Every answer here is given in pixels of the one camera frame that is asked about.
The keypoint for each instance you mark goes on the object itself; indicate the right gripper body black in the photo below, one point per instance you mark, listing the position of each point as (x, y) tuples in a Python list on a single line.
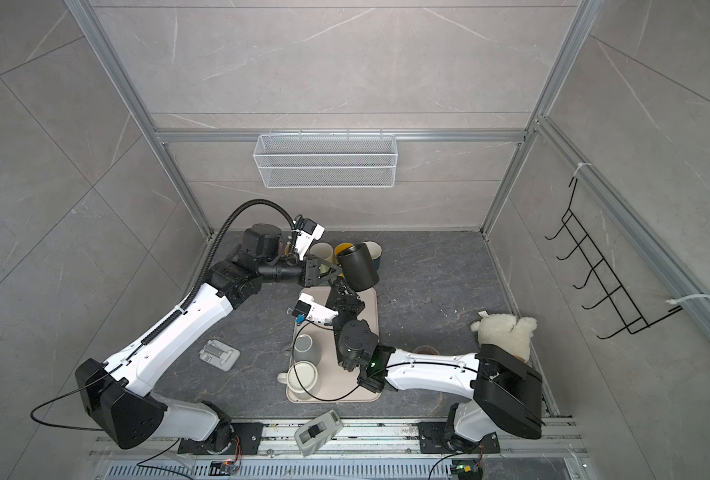
[(350, 309)]

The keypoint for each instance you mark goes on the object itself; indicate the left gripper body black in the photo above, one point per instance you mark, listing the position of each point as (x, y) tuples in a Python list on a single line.
[(282, 273)]

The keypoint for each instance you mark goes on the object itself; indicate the light green mug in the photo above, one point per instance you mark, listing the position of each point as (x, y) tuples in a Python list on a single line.
[(324, 252)]

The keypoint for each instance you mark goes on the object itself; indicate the black mug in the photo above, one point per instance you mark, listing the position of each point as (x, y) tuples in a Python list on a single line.
[(357, 267)]

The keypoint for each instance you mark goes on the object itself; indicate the dark green mug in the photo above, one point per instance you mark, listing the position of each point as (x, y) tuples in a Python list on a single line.
[(375, 251)]

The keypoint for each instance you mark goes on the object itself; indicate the yellow mug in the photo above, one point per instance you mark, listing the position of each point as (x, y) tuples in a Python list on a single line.
[(342, 247)]

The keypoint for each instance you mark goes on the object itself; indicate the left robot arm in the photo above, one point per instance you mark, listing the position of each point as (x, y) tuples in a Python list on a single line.
[(118, 393)]

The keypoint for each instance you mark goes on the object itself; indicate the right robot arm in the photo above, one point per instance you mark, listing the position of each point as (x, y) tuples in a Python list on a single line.
[(498, 391)]

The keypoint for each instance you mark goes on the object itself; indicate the grey mug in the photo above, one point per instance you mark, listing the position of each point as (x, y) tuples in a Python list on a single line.
[(305, 348)]

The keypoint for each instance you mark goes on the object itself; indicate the white mug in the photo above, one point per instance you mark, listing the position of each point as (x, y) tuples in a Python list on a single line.
[(301, 380)]

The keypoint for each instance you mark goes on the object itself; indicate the beige plastic tray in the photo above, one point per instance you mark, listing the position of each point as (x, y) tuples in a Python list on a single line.
[(333, 381)]

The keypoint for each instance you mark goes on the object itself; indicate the tape roll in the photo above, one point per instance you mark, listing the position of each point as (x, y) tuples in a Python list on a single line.
[(426, 350)]

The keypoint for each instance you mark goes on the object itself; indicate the small white plastic holder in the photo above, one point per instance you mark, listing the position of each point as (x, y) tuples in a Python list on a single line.
[(219, 355)]

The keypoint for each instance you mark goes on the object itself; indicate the white teddy bear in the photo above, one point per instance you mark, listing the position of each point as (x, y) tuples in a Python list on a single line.
[(508, 332)]

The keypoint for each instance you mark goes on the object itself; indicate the white wire mesh basket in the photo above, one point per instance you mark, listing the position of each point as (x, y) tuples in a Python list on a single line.
[(336, 160)]

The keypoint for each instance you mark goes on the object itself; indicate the grey camera box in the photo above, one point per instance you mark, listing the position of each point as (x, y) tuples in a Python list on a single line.
[(314, 434)]

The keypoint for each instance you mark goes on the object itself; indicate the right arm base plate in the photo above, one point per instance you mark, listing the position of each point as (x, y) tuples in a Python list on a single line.
[(437, 437)]

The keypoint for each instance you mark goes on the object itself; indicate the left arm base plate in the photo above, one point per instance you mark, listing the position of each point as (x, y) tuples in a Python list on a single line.
[(247, 435)]

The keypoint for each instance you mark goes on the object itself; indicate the black wire hook rack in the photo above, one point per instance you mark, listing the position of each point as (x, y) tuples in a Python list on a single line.
[(599, 270)]

